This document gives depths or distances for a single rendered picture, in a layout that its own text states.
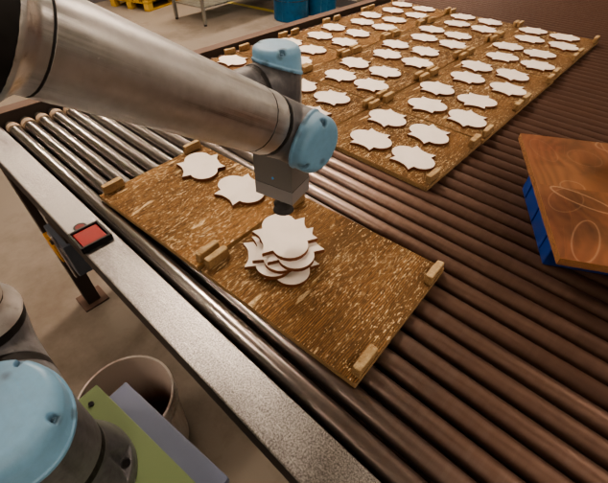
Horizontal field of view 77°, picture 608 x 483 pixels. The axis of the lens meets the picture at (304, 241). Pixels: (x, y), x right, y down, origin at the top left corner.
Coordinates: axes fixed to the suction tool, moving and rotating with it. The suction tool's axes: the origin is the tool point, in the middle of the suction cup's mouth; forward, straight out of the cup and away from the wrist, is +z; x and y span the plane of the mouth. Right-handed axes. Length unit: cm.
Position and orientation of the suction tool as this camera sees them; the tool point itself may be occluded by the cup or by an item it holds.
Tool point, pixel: (283, 209)
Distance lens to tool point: 79.4
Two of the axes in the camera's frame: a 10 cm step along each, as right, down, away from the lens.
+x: -5.0, 6.0, -6.2
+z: -0.1, 7.2, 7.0
